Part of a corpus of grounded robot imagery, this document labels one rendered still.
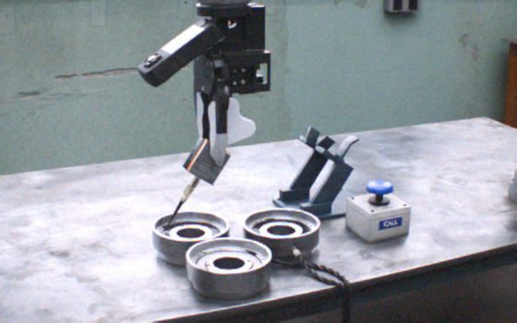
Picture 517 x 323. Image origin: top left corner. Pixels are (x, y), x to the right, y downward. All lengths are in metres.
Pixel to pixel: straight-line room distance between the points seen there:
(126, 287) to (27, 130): 1.66
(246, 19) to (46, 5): 1.58
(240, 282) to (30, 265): 0.30
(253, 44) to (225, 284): 0.31
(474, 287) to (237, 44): 0.77
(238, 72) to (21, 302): 0.40
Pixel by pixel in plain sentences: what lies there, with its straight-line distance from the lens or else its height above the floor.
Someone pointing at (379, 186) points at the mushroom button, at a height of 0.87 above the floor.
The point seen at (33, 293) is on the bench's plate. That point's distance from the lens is 0.98.
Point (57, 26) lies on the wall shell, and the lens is 2.54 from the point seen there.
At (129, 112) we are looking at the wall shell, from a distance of 2.65.
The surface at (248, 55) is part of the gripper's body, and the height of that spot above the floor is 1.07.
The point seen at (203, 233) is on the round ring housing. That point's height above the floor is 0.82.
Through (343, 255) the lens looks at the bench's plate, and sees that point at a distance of 1.06.
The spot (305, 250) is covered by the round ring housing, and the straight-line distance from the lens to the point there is 1.03.
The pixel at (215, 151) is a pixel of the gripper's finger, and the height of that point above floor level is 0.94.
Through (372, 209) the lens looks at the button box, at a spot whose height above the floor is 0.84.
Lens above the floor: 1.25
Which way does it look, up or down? 17 degrees down
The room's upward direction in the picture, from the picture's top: straight up
